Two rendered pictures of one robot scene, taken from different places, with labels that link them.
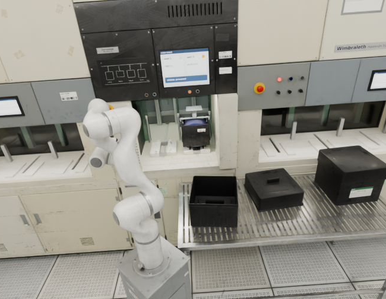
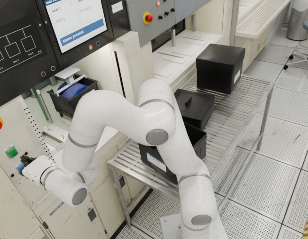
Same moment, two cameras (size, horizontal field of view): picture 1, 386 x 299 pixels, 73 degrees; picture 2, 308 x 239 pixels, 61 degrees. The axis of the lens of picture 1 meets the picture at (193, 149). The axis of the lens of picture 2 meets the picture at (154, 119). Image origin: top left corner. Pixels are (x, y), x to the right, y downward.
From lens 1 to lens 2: 0.99 m
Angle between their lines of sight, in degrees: 43
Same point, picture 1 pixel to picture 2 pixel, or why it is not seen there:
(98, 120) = (168, 111)
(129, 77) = (11, 57)
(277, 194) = (204, 109)
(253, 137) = (149, 72)
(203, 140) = not seen: hidden behind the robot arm
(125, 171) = (192, 159)
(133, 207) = (209, 192)
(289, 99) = (166, 22)
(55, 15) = not seen: outside the picture
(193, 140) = not seen: hidden behind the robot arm
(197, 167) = (115, 133)
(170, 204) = (101, 193)
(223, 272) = (170, 210)
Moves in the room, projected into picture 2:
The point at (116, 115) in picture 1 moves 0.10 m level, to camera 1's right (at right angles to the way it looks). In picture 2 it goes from (166, 94) to (185, 76)
